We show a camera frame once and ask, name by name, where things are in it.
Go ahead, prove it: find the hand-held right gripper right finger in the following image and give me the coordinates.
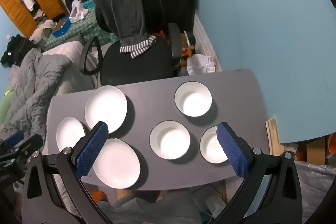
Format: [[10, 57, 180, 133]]
[[210, 122, 302, 224]]

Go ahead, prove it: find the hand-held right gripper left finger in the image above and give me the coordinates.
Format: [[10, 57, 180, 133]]
[[21, 121, 112, 224]]

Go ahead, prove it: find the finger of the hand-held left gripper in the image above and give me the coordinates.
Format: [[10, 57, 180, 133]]
[[0, 134, 44, 161], [4, 130, 25, 147]]

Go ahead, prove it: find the white bowl black rim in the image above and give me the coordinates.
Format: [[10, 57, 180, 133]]
[[199, 126, 229, 164], [174, 81, 213, 117], [149, 120, 191, 160]]

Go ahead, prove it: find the white plate black rim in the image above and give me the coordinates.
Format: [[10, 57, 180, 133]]
[[92, 138, 141, 189], [56, 116, 86, 152], [84, 85, 129, 134]]

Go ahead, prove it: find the wooden plank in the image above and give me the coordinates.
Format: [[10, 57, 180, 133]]
[[266, 116, 282, 156]]

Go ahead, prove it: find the small orange ball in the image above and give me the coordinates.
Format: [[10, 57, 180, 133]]
[[92, 190, 107, 202]]

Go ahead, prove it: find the grey duvet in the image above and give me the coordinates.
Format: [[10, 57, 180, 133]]
[[0, 42, 97, 140]]

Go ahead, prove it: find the silver plastic sheet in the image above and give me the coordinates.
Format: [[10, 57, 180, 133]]
[[294, 160, 336, 214]]

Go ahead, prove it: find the black clothes pile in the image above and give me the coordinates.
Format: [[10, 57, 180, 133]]
[[0, 34, 40, 67]]

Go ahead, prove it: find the white knotted bag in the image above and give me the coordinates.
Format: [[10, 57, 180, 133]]
[[186, 54, 216, 76]]

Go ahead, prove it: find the black office chair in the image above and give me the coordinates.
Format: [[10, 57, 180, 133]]
[[79, 0, 182, 88]]

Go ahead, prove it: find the orange bowl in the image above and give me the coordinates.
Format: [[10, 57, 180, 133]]
[[325, 135, 336, 153]]

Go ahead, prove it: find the colourful toy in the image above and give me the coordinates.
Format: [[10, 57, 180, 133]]
[[178, 31, 196, 67]]

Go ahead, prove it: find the beige clothes pile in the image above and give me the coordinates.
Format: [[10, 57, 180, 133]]
[[29, 19, 54, 43]]

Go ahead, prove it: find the blue flat box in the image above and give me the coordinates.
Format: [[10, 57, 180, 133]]
[[52, 19, 72, 38]]

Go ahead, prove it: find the green checked blanket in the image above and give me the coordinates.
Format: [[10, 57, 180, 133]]
[[45, 7, 118, 50]]

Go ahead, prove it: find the white plastic bag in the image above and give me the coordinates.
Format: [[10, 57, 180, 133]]
[[69, 0, 88, 22]]

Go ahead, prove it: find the grey jacket on chair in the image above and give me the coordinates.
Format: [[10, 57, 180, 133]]
[[92, 0, 149, 47]]

